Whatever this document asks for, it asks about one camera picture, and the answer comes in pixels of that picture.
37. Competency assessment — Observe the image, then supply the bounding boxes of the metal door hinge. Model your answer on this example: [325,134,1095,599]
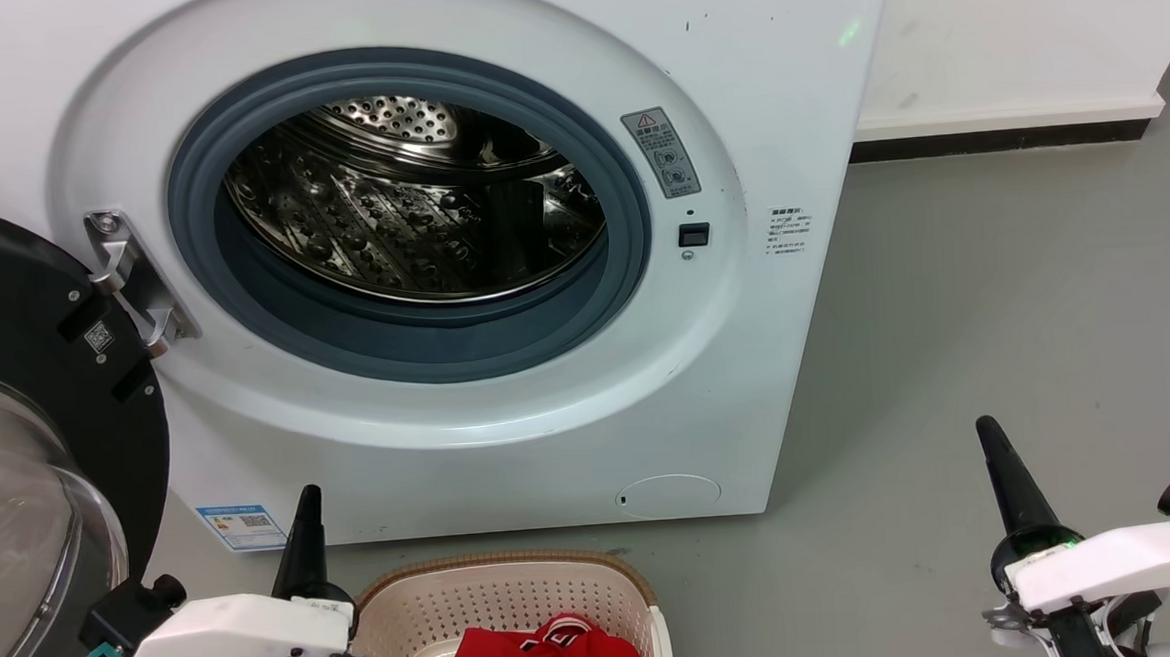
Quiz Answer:
[83,205,202,361]

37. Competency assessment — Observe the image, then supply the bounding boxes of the stainless steel washing machine drum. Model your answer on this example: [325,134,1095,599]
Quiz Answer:
[220,84,611,316]

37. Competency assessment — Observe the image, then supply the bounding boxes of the round filter cover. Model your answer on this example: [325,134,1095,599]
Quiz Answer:
[615,472,724,521]

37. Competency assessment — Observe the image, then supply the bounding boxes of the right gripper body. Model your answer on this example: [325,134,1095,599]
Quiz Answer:
[978,522,1164,657]

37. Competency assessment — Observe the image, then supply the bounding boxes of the white text sticker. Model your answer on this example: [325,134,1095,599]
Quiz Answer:
[764,205,815,260]

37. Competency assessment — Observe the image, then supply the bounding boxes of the black washer door with glass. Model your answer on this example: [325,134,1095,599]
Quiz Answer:
[0,189,183,657]

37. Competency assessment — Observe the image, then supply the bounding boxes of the white wall ledge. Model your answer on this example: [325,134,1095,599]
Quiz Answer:
[854,90,1168,143]

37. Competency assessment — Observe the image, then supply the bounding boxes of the grey warning label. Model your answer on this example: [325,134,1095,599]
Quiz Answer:
[620,104,702,202]

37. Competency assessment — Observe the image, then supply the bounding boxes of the white front-load washing machine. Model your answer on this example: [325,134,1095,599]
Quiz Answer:
[0,0,923,565]

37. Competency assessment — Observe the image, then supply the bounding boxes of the grey rubber door gasket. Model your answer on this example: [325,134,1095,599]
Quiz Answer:
[158,33,660,398]

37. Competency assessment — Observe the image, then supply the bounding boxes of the blue energy label sticker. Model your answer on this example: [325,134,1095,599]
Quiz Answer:
[195,500,289,555]

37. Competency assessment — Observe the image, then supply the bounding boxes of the black baseboard strip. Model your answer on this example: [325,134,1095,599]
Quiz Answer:
[847,119,1152,164]

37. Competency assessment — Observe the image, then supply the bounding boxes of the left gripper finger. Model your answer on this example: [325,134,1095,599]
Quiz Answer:
[266,485,316,598]
[296,484,330,595]

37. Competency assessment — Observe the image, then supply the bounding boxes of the cream plastic laundry basket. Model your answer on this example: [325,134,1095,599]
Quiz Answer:
[342,542,675,657]

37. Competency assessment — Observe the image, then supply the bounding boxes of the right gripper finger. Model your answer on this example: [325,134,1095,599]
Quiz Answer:
[987,412,1061,536]
[975,414,1030,540]

